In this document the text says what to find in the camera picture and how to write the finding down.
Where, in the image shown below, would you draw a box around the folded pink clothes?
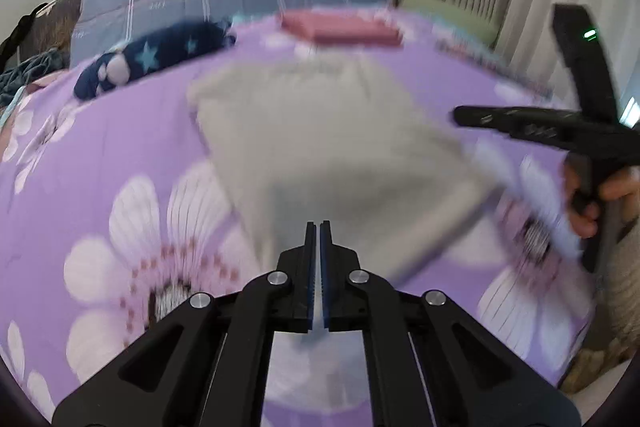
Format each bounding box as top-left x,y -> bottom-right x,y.
280,9 -> 405,48

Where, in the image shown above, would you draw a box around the person's right hand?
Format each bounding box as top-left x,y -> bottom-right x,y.
564,157 -> 640,239

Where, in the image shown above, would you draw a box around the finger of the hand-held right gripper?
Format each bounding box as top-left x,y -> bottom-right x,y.
452,105 -> 523,136

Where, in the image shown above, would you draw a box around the navy star print fleece garment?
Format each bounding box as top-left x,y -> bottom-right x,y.
73,19 -> 237,100

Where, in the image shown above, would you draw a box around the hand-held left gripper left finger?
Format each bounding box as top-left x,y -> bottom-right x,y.
52,222 -> 317,427

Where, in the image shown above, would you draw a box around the purple floral bed sheet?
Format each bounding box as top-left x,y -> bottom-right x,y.
0,9 -> 596,423

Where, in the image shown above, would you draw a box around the brown headboard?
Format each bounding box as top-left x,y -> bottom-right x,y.
15,0 -> 85,68

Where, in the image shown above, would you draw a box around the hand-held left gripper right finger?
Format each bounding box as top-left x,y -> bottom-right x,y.
320,221 -> 583,427

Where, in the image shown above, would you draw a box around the green pillow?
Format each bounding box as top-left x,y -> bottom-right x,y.
400,0 -> 501,48

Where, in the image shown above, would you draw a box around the beige grey shirt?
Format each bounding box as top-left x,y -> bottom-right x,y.
187,54 -> 501,288

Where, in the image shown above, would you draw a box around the teal cloth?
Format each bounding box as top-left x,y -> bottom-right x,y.
0,49 -> 68,110

